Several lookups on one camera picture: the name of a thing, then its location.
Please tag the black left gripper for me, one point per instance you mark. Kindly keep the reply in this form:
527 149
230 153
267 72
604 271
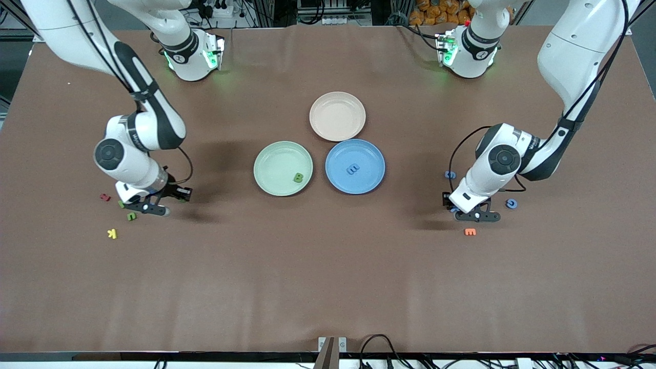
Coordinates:
447 199

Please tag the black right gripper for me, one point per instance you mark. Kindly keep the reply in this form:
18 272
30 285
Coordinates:
172 188

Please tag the blue foam letter C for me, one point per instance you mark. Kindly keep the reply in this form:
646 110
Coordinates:
511 207

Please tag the blue foam letter E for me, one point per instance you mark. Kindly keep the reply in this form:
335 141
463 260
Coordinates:
352 169

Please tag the green foam letter B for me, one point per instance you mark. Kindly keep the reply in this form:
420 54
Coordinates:
299 178

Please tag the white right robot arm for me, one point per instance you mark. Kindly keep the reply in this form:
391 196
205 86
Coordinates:
61 25

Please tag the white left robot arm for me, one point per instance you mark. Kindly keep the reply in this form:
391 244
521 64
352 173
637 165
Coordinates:
579 46

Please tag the blue round plate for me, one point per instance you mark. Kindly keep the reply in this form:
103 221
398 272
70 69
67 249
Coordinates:
369 177

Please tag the green round plate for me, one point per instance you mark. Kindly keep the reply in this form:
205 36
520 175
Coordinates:
277 164

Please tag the beige round plate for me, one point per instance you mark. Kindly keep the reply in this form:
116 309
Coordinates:
337 116

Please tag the brown table cover sheet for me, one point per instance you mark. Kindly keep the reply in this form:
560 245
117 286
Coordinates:
328 282

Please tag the white power strip with plugs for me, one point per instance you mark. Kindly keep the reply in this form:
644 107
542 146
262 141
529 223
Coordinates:
223 12

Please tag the orange mesh bag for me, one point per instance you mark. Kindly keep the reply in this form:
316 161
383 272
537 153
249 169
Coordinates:
435 13

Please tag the narrow white power strip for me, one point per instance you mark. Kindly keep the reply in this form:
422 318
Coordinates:
335 20

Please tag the dark equipment rack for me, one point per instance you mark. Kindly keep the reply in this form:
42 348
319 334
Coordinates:
307 10

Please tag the small metal bracket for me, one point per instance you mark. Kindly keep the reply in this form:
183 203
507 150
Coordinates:
342 344

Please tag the grey camera pole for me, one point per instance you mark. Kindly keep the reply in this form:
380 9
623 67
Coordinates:
324 356

